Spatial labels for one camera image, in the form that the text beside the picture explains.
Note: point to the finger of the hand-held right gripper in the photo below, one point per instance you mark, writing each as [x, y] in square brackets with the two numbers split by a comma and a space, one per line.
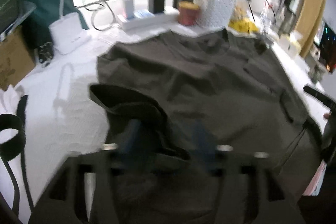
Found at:
[320, 96]

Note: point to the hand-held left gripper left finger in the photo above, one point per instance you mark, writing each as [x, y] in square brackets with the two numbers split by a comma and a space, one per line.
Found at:
[131, 140]

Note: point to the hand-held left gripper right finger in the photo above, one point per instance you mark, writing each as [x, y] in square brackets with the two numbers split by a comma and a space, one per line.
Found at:
[202, 142]

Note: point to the grey-green sweater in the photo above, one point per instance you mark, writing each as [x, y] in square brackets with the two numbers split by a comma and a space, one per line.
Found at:
[197, 77]

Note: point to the person's right hand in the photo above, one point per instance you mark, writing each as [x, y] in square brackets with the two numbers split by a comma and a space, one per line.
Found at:
[327, 116]

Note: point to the white mug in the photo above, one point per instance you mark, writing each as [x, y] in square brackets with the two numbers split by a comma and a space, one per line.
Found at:
[317, 53]

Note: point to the television screen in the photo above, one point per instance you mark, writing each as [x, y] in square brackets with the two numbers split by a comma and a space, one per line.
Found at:
[328, 43]

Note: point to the yellow tissue box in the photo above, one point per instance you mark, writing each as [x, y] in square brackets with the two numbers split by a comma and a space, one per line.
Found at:
[295, 43]

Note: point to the yellow curtain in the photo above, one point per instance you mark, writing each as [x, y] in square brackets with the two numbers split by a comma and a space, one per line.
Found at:
[313, 3]

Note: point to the yellow snack bag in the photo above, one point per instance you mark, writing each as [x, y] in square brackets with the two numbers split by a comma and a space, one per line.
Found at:
[242, 24]

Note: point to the clear snack jar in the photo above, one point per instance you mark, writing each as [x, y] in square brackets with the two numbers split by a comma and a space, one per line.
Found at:
[240, 7]

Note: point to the white power strip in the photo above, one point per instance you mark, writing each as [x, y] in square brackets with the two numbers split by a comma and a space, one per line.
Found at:
[147, 20]

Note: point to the bunch of keys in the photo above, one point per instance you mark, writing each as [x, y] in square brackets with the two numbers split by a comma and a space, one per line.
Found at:
[46, 53]

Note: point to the white desk lamp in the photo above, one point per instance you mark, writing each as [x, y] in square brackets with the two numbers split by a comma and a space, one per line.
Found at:
[68, 31]

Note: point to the white crumpled cloth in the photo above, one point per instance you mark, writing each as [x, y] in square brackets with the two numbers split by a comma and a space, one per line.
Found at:
[10, 98]

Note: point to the red can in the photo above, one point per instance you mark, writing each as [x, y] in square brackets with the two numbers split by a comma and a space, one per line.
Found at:
[187, 14]

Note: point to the white charger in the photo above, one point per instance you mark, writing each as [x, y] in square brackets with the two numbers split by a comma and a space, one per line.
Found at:
[129, 8]

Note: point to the white perforated basket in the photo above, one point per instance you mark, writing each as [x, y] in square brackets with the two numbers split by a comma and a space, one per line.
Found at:
[218, 11]

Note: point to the black power adapter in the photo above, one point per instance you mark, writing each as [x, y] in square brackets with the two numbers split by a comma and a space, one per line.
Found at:
[156, 3]

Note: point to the cardboard box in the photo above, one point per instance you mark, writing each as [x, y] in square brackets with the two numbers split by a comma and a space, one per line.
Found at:
[14, 58]

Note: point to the dark screen in plastic wrap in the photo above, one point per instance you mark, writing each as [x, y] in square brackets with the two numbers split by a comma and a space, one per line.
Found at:
[13, 8]

